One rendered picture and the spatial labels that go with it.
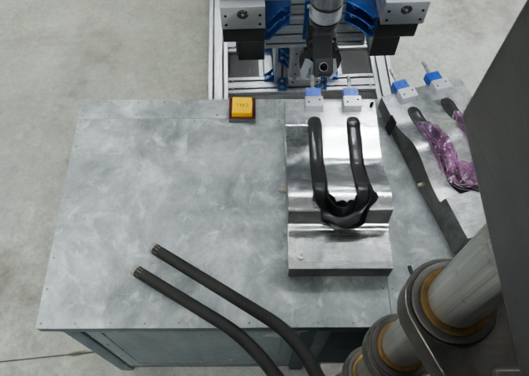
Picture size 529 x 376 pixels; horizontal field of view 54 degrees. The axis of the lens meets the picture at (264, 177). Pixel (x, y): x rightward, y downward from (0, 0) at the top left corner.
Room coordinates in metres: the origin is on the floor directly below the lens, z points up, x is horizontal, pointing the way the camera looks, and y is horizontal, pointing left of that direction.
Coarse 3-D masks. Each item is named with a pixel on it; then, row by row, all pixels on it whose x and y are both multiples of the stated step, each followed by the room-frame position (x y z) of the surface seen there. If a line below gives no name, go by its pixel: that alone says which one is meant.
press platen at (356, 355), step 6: (360, 348) 0.20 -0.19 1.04; (354, 354) 0.19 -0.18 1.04; (360, 354) 0.19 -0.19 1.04; (348, 360) 0.18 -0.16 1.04; (354, 360) 0.18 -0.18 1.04; (348, 366) 0.17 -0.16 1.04; (354, 366) 0.17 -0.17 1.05; (342, 372) 0.16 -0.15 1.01; (348, 372) 0.16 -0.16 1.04; (354, 372) 0.16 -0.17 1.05
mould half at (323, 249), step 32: (288, 128) 0.83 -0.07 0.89; (288, 160) 0.72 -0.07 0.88; (288, 192) 0.60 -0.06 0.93; (352, 192) 0.60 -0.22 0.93; (384, 192) 0.60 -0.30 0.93; (288, 224) 0.54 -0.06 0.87; (320, 224) 0.54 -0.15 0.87; (384, 224) 0.54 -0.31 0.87; (288, 256) 0.46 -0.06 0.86; (320, 256) 0.46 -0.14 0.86; (352, 256) 0.46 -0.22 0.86; (384, 256) 0.46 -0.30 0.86
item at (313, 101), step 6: (312, 78) 1.00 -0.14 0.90; (312, 84) 0.97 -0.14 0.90; (306, 90) 0.95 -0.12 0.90; (312, 90) 0.95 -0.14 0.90; (318, 90) 0.95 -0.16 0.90; (306, 96) 0.92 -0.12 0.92; (312, 96) 0.92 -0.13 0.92; (318, 96) 0.92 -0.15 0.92; (306, 102) 0.89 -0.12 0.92; (312, 102) 0.89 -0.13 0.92; (318, 102) 0.89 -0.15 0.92; (306, 108) 0.88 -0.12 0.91; (312, 108) 0.88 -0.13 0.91; (318, 108) 0.88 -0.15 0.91
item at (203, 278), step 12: (156, 252) 0.48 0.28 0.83; (168, 252) 0.48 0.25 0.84; (180, 264) 0.44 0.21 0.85; (192, 276) 0.41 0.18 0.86; (204, 276) 0.40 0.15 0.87; (216, 288) 0.37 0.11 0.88; (228, 288) 0.37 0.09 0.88; (228, 300) 0.34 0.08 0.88; (240, 300) 0.34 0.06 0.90; (252, 312) 0.31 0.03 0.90; (264, 312) 0.30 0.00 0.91
